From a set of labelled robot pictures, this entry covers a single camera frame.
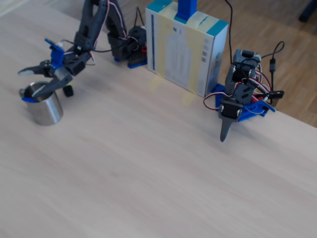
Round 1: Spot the black usb adapter cable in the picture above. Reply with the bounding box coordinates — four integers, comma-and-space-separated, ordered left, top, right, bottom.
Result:
261, 41, 285, 90

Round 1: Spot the black power plug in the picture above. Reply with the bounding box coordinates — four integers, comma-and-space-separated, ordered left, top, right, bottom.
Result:
266, 90, 285, 99

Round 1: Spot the blue base plate small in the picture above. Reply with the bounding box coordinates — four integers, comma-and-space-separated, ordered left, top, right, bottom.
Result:
113, 57, 148, 69

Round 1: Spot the black stand camera cable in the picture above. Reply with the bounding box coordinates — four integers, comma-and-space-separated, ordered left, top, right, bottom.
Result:
224, 0, 234, 65

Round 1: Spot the yellowish tape strip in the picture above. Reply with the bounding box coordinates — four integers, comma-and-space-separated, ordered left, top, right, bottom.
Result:
148, 4, 179, 94
181, 11, 210, 108

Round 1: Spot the red white black servo cable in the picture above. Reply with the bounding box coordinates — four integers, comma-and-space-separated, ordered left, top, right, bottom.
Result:
203, 92, 226, 112

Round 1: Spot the grey gripper with camera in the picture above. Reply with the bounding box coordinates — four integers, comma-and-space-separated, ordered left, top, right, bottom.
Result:
17, 51, 90, 98

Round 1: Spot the camera board blue mount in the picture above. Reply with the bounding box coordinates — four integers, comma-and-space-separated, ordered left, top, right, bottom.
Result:
44, 38, 65, 71

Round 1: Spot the dark chair leg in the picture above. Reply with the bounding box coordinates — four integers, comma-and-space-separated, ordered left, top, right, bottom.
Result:
298, 0, 317, 23

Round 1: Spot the blue camera stand post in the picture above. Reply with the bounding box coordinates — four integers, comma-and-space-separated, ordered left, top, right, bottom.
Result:
174, 0, 198, 24

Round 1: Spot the grey robot arm without camera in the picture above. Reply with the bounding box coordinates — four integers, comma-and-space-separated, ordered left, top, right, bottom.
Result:
224, 49, 263, 100

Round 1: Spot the thin black wrist camera cable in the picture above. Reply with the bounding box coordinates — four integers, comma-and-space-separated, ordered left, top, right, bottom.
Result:
60, 39, 113, 53

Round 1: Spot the yellow highlighter black cap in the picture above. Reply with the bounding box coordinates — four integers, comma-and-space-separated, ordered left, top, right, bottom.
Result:
62, 83, 74, 98

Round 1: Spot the grey gripper without camera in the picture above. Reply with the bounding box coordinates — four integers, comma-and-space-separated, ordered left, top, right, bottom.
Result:
217, 83, 256, 143

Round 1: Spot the grey robot arm with camera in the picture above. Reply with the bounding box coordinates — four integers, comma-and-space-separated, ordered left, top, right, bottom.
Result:
73, 0, 148, 66

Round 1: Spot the silver steel cup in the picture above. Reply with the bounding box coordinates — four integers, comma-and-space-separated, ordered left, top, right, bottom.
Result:
17, 81, 64, 126

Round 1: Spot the white teal cardboard box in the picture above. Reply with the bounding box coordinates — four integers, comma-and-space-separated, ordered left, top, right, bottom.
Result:
145, 0, 229, 99

